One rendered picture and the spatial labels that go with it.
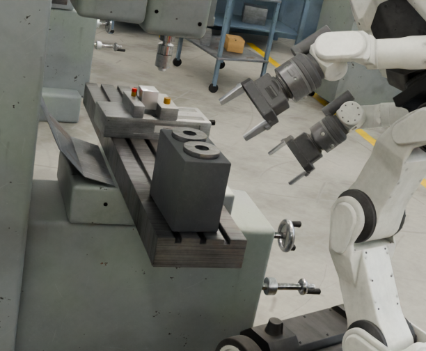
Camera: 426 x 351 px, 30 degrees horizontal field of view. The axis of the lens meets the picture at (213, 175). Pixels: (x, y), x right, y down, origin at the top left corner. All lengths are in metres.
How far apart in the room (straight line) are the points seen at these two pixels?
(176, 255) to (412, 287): 2.39
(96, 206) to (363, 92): 4.85
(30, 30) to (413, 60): 0.94
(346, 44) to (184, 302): 1.16
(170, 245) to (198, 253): 0.08
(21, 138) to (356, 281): 0.97
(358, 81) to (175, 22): 4.72
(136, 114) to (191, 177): 0.63
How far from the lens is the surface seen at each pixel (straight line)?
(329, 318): 2.45
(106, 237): 2.39
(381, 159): 2.06
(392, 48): 1.75
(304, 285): 2.69
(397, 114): 2.24
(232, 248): 1.96
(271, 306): 3.63
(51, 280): 2.44
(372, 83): 6.97
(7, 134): 2.15
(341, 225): 2.11
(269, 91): 1.74
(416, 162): 2.03
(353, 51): 1.72
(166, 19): 2.26
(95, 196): 2.31
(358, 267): 2.16
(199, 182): 1.89
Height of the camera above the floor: 1.79
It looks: 21 degrees down
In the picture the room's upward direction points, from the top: 11 degrees clockwise
